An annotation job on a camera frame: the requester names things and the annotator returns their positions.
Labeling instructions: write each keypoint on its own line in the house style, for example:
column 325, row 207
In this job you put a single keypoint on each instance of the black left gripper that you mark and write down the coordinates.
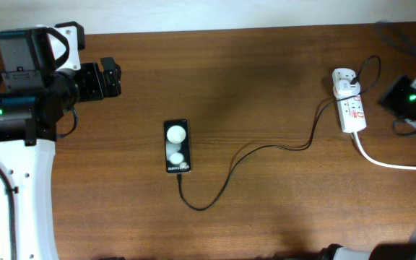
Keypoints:
column 91, row 74

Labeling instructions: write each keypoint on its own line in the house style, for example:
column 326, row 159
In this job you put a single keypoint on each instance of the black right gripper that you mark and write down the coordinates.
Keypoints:
column 386, row 100

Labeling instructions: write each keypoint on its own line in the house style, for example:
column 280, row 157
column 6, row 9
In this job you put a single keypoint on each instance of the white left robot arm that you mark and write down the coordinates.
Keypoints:
column 42, row 80

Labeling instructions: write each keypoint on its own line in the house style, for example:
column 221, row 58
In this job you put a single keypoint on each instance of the white USB charger plug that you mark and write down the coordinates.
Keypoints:
column 344, row 89

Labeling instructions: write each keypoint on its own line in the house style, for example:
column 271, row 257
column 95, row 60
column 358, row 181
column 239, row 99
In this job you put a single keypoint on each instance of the white power strip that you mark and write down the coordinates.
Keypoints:
column 350, row 109

